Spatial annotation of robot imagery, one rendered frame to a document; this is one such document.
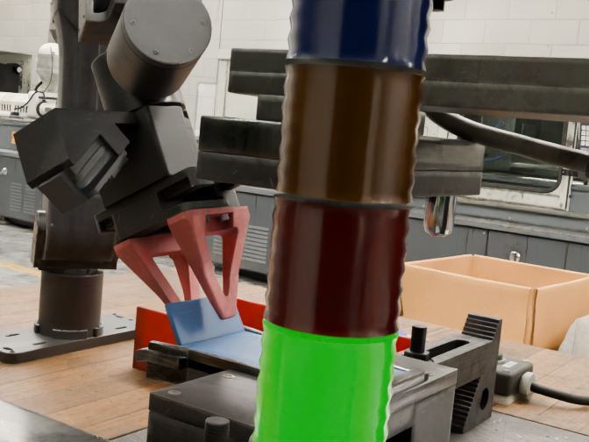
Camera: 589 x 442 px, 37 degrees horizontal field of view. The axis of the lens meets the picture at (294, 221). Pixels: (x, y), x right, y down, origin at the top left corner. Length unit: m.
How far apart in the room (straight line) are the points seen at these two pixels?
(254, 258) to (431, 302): 3.56
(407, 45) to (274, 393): 0.10
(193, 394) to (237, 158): 0.13
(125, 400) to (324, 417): 0.54
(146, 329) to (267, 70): 0.38
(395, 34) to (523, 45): 7.31
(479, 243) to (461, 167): 4.84
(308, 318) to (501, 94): 0.24
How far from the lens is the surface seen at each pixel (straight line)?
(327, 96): 0.22
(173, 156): 0.59
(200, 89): 9.49
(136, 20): 0.56
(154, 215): 0.60
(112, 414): 0.73
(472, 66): 0.45
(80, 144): 0.56
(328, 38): 0.22
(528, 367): 0.90
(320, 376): 0.23
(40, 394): 0.77
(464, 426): 0.76
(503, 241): 5.34
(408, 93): 0.23
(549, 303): 2.88
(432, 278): 2.92
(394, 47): 0.22
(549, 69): 0.44
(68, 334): 0.90
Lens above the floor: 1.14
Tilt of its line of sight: 6 degrees down
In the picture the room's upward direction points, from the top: 5 degrees clockwise
